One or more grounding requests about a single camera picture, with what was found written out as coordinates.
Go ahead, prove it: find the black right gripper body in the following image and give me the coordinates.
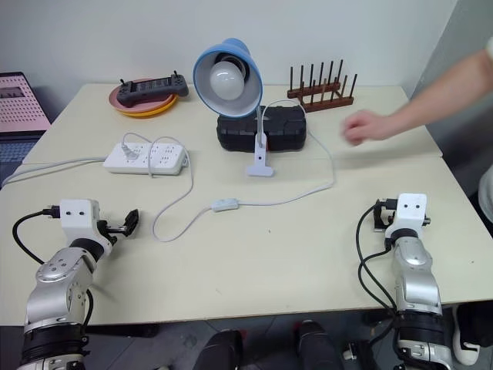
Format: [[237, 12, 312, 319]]
[[372, 207, 395, 234]]

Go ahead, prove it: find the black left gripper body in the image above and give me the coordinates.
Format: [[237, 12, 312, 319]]
[[96, 218, 129, 245]]

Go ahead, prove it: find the blue desk lamp white clip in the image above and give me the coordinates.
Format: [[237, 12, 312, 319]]
[[192, 37, 276, 179]]

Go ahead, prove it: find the person's bare hand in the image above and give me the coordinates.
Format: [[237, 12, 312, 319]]
[[341, 109, 397, 146]]

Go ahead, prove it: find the white power strip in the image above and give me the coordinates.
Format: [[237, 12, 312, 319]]
[[102, 142, 190, 176]]

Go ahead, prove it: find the yellow plate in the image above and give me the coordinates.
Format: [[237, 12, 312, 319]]
[[115, 95, 179, 119]]

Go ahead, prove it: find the pink plate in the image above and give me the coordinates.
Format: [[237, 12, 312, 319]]
[[108, 85, 175, 113]]

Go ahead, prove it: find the dark grey game controller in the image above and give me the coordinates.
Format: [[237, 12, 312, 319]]
[[116, 69, 190, 107]]

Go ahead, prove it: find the black plastic case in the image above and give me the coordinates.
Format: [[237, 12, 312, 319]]
[[215, 105, 309, 153]]

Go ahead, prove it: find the brown wooden peg rack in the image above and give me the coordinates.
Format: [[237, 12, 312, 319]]
[[287, 59, 355, 113]]

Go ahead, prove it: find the dark rounded shape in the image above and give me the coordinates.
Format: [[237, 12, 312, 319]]
[[293, 318, 344, 370], [195, 328, 244, 370]]

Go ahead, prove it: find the white shoe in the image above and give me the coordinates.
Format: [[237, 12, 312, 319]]
[[451, 303, 483, 366]]

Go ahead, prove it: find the pink box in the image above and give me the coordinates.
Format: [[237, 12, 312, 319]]
[[0, 71, 52, 134]]

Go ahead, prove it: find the white light bulb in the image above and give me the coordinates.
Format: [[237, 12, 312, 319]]
[[209, 55, 248, 100]]

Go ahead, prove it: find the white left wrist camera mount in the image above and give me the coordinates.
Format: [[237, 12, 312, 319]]
[[59, 198, 110, 248]]

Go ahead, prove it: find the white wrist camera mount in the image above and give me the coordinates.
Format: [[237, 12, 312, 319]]
[[59, 198, 110, 248], [384, 192, 428, 238]]

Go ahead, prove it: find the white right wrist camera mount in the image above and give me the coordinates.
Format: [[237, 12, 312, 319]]
[[384, 192, 428, 238]]

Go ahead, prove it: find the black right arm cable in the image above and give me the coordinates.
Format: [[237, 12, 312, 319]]
[[355, 197, 399, 344]]

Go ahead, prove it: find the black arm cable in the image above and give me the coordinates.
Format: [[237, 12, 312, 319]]
[[355, 197, 399, 344], [12, 206, 62, 266]]

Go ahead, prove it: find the white lamp cord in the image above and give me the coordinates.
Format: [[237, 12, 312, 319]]
[[122, 99, 337, 244]]

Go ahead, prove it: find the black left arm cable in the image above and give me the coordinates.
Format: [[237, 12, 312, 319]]
[[12, 206, 62, 266]]

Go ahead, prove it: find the white power strip cable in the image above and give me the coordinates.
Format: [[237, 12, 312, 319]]
[[0, 156, 109, 188]]

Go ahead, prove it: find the white inline cord switch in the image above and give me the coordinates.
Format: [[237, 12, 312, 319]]
[[210, 197, 242, 213]]

